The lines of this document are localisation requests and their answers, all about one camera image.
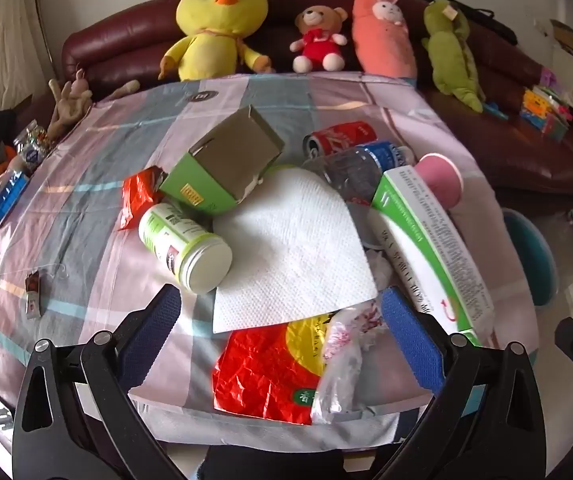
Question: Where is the beige long-limbed plush toy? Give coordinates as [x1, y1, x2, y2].
[49, 67, 140, 141]

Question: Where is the black bag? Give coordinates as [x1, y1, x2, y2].
[419, 0, 517, 46]

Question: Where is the blue white packet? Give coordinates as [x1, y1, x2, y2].
[0, 170, 30, 221]

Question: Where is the white paper towel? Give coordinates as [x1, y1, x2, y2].
[211, 165, 380, 335]

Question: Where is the long green white carton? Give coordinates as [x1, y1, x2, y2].
[369, 166, 496, 346]

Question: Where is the red yellow plastic bag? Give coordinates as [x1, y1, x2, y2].
[211, 312, 337, 426]

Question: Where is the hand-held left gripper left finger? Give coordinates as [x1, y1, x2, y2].
[11, 284, 187, 480]

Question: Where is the teddy bear in red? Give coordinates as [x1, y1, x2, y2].
[289, 5, 350, 73]

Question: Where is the small brown packet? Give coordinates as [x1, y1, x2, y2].
[25, 269, 42, 318]

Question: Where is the green dinosaur plush toy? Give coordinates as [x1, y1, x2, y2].
[421, 0, 486, 113]

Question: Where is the red cola can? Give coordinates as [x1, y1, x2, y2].
[303, 121, 378, 161]

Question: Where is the white bottle with green label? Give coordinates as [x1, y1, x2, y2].
[138, 201, 233, 295]

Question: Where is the pink paper cup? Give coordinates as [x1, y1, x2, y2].
[414, 153, 465, 211]

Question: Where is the yellow chick plush toy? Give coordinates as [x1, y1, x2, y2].
[159, 0, 277, 82]

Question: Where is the blue toy on sofa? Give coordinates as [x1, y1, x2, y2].
[481, 101, 510, 120]

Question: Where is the red snack wrapper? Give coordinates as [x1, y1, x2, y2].
[119, 165, 170, 231]

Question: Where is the clear bag of candy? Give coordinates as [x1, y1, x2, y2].
[14, 120, 52, 171]

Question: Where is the dark red leather sofa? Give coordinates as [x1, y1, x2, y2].
[61, 0, 573, 201]

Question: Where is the clear plastic bag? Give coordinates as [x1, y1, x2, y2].
[311, 302, 385, 426]

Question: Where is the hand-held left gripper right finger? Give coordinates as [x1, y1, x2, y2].
[379, 286, 550, 480]

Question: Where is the plaid tablecloth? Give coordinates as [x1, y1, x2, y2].
[0, 72, 540, 453]

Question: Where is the pink carrot bunny plush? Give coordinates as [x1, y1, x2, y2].
[351, 0, 420, 81]

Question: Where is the blue plastic bucket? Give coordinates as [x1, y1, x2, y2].
[501, 207, 560, 308]

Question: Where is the green cardboard box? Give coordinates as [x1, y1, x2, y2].
[159, 105, 286, 216]

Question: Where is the clear plastic water bottle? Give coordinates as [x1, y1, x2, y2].
[303, 141, 415, 206]

